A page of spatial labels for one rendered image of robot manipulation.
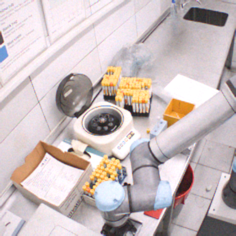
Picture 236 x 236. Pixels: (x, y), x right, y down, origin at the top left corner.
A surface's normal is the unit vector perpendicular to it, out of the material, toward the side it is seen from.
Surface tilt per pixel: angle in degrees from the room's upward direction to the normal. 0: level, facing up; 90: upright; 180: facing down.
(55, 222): 0
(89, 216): 0
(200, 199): 0
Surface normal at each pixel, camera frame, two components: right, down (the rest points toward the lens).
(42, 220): -0.11, -0.71
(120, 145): 0.24, -0.48
